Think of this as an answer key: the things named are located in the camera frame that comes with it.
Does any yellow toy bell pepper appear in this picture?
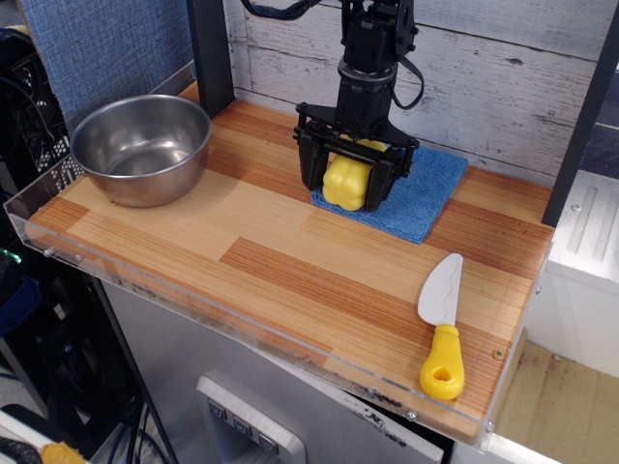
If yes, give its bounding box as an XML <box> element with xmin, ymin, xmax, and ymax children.
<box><xmin>322</xmin><ymin>155</ymin><xmax>372</xmax><ymax>211</ymax></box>

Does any silver dispenser button panel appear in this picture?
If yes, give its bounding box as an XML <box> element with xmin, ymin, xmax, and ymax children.
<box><xmin>195</xmin><ymin>376</ymin><xmax>307</xmax><ymax>463</ymax></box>

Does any stainless steel bowl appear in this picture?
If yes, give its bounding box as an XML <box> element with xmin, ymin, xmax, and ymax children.
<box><xmin>70</xmin><ymin>95</ymin><xmax>212</xmax><ymax>208</ymax></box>

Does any right black upright post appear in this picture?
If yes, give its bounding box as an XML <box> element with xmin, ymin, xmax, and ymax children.
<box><xmin>542</xmin><ymin>7</ymin><xmax>618</xmax><ymax>227</ymax></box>

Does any folded blue microfiber cloth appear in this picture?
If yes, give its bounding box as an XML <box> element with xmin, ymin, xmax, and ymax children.
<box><xmin>311</xmin><ymin>147</ymin><xmax>468</xmax><ymax>244</ymax></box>

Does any clear acrylic guard rail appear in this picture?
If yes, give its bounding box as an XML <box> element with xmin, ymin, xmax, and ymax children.
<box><xmin>5</xmin><ymin>165</ymin><xmax>552</xmax><ymax>447</ymax></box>

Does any left black upright post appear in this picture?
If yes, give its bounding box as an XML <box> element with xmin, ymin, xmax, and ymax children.
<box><xmin>187</xmin><ymin>0</ymin><xmax>235</xmax><ymax>119</ymax></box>

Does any black plastic crate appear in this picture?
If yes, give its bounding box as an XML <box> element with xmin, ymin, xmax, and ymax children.
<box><xmin>1</xmin><ymin>48</ymin><xmax>69</xmax><ymax>192</ymax></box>

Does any white grooved toy sink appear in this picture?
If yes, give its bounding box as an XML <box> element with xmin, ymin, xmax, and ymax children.
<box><xmin>548</xmin><ymin>170</ymin><xmax>618</xmax><ymax>289</ymax></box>

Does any silver toy fridge cabinet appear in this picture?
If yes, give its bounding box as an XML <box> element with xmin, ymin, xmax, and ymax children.
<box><xmin>103</xmin><ymin>283</ymin><xmax>453</xmax><ymax>463</ymax></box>

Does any yellow object bottom left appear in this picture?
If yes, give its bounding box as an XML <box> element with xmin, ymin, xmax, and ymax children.
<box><xmin>40</xmin><ymin>442</ymin><xmax>86</xmax><ymax>464</ymax></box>

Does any black upright post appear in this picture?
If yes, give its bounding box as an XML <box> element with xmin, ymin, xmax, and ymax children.
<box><xmin>542</xmin><ymin>7</ymin><xmax>618</xmax><ymax>227</ymax></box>
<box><xmin>187</xmin><ymin>0</ymin><xmax>235</xmax><ymax>119</ymax></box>

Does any toy knife yellow handle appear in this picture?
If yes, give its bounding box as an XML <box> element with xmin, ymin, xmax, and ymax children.
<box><xmin>418</xmin><ymin>252</ymin><xmax>466</xmax><ymax>401</ymax></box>

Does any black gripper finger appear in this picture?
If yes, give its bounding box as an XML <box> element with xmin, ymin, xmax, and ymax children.
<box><xmin>365</xmin><ymin>161</ymin><xmax>401</xmax><ymax>213</ymax></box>
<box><xmin>299</xmin><ymin>137</ymin><xmax>330</xmax><ymax>191</ymax></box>

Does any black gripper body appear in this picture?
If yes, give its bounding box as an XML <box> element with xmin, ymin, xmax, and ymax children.
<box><xmin>294</xmin><ymin>67</ymin><xmax>419</xmax><ymax>178</ymax></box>

